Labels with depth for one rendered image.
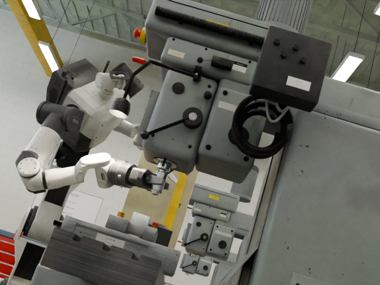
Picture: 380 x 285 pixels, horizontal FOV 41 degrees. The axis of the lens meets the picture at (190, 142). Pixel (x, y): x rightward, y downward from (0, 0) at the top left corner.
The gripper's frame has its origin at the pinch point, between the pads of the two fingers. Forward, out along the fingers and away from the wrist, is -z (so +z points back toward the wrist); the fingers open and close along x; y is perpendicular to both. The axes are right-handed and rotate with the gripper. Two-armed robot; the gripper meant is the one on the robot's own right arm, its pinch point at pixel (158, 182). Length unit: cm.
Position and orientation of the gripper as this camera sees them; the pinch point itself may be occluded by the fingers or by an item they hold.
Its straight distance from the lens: 175.2
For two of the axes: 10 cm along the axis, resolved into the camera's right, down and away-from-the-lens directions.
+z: -8.9, -1.7, 4.2
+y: -3.1, 9.1, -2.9
